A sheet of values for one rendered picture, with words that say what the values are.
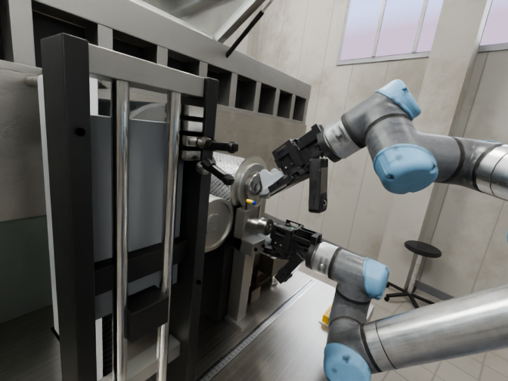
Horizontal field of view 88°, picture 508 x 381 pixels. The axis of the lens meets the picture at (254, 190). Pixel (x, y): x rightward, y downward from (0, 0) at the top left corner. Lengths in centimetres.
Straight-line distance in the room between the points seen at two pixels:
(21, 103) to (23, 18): 16
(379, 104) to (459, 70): 242
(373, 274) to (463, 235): 250
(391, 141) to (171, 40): 67
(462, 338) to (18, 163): 84
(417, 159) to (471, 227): 265
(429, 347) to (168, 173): 45
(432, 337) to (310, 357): 29
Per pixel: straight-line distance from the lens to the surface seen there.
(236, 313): 72
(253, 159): 63
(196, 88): 32
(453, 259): 314
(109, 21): 80
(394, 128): 46
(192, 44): 93
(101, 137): 30
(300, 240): 65
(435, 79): 293
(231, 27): 100
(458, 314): 52
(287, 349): 72
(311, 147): 56
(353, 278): 61
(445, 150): 47
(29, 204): 75
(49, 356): 74
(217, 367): 66
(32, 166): 73
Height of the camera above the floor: 139
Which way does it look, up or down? 13 degrees down
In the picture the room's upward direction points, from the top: 7 degrees clockwise
